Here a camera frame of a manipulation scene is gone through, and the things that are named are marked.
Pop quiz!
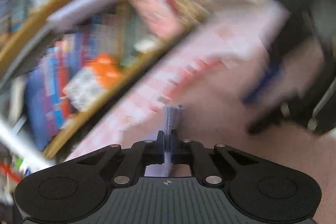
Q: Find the row of leaning books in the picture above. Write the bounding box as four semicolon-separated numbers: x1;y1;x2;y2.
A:
25;13;120;151

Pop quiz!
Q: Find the pink checkered tablecloth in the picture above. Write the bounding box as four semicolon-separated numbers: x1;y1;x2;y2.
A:
67;0;289;160

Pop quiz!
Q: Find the wooden bookshelf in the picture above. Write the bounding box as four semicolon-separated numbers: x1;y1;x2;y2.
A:
1;0;206;165

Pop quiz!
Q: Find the purple and pink sweater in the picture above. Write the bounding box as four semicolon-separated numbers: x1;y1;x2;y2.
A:
141;35;336;224

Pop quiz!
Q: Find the upper orange toothpaste box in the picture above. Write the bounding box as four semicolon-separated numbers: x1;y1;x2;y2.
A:
63;53;122;112

